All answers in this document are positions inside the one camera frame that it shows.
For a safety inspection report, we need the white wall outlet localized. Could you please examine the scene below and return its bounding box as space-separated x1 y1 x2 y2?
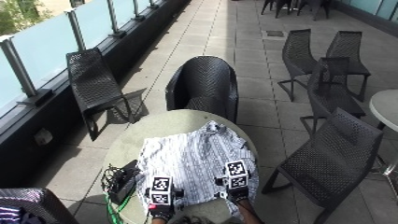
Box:
32 127 55 147

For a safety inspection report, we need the white striped shirt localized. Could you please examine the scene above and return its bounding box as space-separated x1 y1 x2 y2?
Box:
135 119 261 218

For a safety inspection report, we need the dark woven armchair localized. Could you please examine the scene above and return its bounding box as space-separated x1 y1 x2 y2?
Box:
0 187 81 224

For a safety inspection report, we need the person's left hand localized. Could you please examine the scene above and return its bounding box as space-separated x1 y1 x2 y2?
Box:
144 186 185 222

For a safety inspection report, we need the white round table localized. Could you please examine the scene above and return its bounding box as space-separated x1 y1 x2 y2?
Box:
369 89 398 188

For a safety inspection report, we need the purple striped cloth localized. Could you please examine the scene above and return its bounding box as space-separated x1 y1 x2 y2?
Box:
0 204 28 224

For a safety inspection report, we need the person's right hand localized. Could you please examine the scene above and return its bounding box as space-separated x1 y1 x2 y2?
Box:
216 176 252 203

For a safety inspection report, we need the metal floor drain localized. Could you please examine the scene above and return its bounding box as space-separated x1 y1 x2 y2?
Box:
265 29 286 38

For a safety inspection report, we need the black perforated chair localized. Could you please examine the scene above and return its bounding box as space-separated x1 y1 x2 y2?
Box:
298 56 369 135
260 107 386 224
65 47 149 142
325 30 372 104
277 28 320 103

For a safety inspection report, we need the white marker cube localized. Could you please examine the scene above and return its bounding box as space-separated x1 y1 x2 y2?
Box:
149 175 175 205
224 159 250 189

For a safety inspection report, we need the group of black chairs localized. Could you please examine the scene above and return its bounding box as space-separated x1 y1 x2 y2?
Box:
260 0 333 22

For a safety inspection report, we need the frosted glass railing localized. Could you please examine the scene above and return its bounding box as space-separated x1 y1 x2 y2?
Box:
0 0 185 119

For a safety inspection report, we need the black cable bundle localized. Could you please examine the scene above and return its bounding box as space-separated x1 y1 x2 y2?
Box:
101 164 125 194

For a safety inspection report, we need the black woven armchair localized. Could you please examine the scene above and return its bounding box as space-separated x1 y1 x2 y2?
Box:
164 55 240 124

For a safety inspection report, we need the black electronics box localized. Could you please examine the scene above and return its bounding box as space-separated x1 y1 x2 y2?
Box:
108 160 143 205

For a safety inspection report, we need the green cable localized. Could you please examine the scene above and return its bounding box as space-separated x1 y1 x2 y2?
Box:
104 186 140 224

